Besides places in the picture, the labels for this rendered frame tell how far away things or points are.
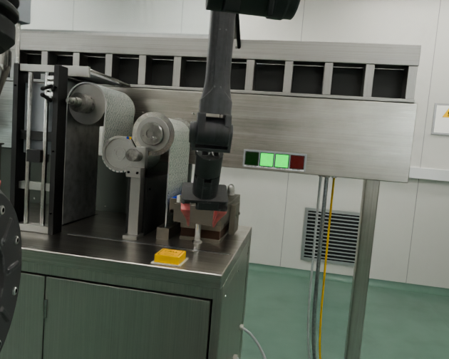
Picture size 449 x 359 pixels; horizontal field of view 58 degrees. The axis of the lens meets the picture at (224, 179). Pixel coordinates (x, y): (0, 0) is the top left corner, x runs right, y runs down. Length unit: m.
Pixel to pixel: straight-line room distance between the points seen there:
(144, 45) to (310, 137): 0.78
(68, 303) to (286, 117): 1.01
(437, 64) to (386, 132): 2.58
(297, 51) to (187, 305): 1.04
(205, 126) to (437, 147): 3.47
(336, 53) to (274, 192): 2.48
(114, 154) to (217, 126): 0.69
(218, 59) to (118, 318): 0.77
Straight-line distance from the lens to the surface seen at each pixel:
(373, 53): 1.68
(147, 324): 1.20
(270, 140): 1.62
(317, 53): 1.66
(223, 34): 0.81
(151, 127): 1.35
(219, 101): 0.79
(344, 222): 4.02
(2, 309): 0.34
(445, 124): 4.14
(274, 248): 4.07
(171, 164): 1.38
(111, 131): 1.50
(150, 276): 1.12
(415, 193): 4.10
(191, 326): 1.17
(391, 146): 1.65
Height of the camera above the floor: 1.24
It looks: 5 degrees down
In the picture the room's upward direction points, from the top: 4 degrees clockwise
